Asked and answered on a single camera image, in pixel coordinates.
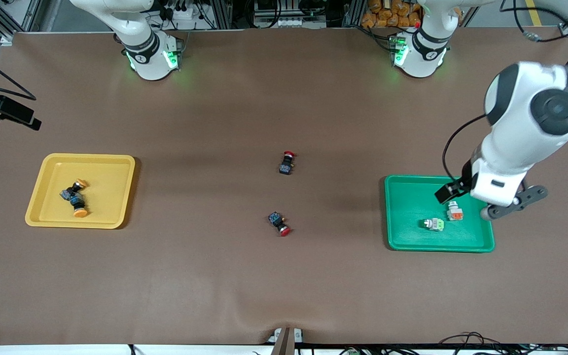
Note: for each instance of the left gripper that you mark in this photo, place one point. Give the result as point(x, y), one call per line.
point(463, 183)

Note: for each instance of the white button switch orange block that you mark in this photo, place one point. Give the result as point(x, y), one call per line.
point(455, 213)

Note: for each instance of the white button switch green block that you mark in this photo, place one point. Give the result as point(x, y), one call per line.
point(434, 225)

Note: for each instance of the yellow push button black body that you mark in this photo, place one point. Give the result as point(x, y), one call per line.
point(79, 209)
point(71, 193)

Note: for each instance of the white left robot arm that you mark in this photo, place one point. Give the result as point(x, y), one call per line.
point(520, 113)

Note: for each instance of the green plastic tray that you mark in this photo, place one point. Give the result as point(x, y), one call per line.
point(412, 207)

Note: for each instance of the yellow plastic tray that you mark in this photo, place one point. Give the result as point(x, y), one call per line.
point(106, 192)

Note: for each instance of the red push button black body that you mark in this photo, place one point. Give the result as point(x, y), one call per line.
point(286, 166)
point(278, 222)

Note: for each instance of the brown table mat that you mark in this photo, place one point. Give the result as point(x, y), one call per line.
point(284, 276)

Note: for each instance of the pile of orange items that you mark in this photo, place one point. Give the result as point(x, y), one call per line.
point(382, 15)

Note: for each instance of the white power strip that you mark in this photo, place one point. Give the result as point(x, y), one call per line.
point(279, 21)
point(185, 13)

